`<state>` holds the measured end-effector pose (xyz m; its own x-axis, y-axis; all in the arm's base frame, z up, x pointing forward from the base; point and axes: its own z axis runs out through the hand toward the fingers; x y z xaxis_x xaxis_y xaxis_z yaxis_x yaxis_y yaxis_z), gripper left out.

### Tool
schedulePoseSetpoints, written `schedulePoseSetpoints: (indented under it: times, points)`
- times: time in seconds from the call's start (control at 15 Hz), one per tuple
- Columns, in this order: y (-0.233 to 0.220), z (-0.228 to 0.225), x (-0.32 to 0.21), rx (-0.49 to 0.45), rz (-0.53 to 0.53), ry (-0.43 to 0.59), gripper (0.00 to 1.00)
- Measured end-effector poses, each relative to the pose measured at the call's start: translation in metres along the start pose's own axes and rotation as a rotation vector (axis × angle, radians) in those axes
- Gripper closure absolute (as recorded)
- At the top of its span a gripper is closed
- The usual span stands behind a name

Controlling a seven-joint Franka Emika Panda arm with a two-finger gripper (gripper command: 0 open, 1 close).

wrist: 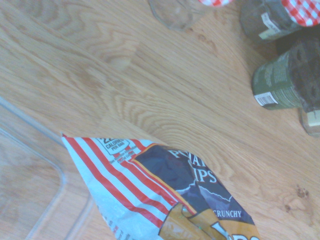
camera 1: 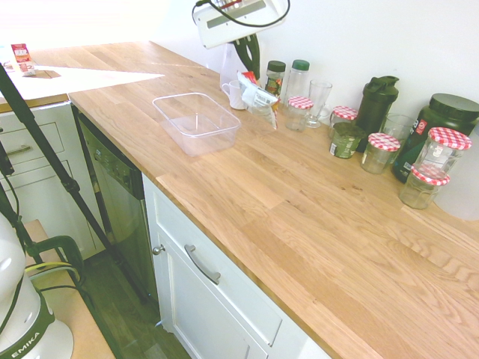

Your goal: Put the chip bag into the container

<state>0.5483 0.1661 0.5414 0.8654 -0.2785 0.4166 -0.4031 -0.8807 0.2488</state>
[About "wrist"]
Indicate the small jar beige label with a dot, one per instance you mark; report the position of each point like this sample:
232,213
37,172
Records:
311,122

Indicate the dark-filled jar checkered lid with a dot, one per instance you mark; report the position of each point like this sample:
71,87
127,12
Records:
265,22

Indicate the clear plastic container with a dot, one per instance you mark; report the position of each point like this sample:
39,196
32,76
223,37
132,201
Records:
37,190

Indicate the green label spice jar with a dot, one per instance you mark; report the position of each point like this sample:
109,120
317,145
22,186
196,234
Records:
277,80

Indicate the empty glass jar checkered lid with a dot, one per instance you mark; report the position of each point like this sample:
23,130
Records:
175,15

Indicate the striped potato chip bag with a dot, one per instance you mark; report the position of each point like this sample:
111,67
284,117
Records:
160,185

